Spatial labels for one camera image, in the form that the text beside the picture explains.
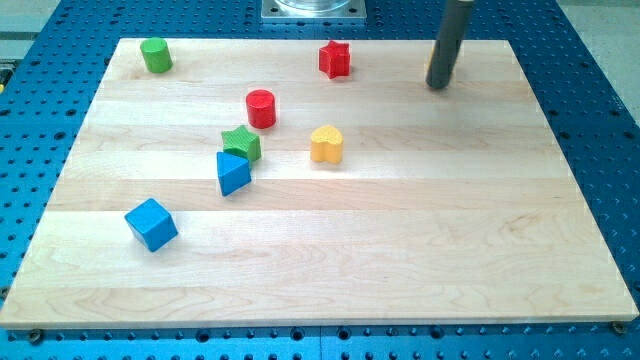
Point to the red cylinder block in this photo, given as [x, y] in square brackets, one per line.
[261, 111]

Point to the green star block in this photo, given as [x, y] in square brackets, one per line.
[243, 143]

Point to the gray cylindrical pusher rod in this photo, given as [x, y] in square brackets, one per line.
[455, 20]

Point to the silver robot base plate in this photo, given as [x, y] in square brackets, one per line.
[313, 9]

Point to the blue triangle block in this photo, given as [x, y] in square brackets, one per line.
[233, 172]

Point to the light wooden board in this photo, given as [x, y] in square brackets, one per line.
[453, 206]

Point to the red star block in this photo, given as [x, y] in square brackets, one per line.
[335, 59]

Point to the blue cube block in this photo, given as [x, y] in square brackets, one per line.
[151, 224]

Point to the yellow heart block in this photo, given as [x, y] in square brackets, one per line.
[327, 145]

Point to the green cylinder block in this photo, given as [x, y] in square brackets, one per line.
[156, 55]

